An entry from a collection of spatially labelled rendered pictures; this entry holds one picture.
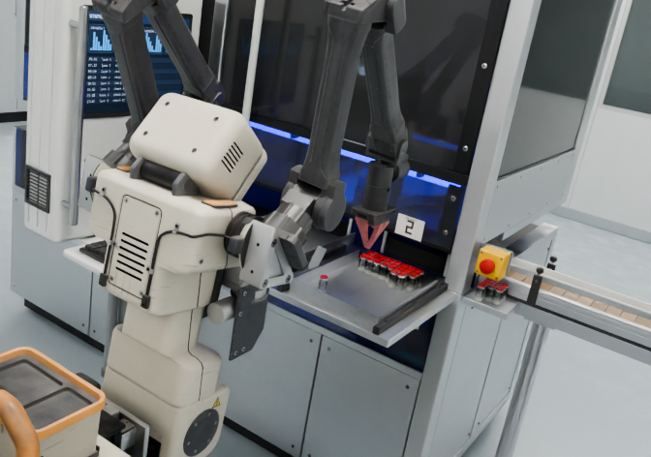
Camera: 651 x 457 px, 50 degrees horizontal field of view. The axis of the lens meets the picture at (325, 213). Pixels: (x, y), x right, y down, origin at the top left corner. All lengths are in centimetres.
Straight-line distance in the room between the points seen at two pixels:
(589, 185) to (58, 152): 522
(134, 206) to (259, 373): 129
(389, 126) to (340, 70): 28
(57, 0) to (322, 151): 99
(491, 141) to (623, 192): 470
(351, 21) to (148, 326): 69
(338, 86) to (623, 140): 537
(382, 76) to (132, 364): 76
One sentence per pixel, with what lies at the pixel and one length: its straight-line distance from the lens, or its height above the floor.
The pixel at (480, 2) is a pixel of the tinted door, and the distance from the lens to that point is 188.
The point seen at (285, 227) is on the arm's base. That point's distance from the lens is 122.
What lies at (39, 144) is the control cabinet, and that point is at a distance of 212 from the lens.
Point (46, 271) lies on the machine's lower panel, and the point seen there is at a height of 28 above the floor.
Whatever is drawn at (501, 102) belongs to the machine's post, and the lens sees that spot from 184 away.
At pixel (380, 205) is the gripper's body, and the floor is 119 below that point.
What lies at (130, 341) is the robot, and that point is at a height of 89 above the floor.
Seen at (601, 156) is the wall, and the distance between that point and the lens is 651.
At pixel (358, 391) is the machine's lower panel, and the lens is 225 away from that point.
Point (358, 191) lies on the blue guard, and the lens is 205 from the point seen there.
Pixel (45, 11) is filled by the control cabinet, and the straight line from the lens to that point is 205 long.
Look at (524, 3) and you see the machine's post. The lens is 183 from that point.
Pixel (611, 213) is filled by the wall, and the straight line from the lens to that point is 657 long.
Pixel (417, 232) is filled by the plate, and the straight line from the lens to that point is 198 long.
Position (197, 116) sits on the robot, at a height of 137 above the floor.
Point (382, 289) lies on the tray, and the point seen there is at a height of 88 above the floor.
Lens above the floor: 163
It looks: 18 degrees down
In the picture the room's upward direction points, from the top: 10 degrees clockwise
